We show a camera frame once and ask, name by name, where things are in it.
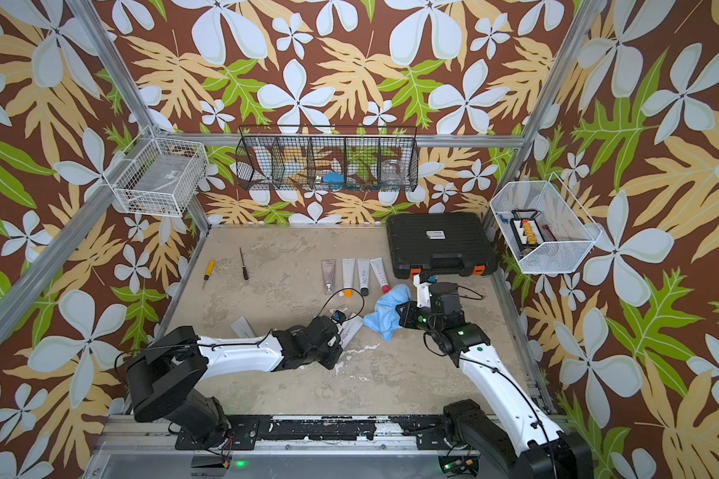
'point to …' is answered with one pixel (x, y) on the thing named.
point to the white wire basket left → (157, 176)
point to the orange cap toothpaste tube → (348, 264)
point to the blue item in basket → (334, 177)
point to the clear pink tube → (329, 266)
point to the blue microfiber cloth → (385, 317)
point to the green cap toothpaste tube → (242, 328)
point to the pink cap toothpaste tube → (380, 272)
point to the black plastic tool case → (441, 244)
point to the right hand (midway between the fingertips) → (394, 306)
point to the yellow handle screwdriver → (210, 269)
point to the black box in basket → (524, 227)
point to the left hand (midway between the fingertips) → (343, 345)
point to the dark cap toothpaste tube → (363, 270)
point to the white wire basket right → (544, 228)
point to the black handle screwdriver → (245, 272)
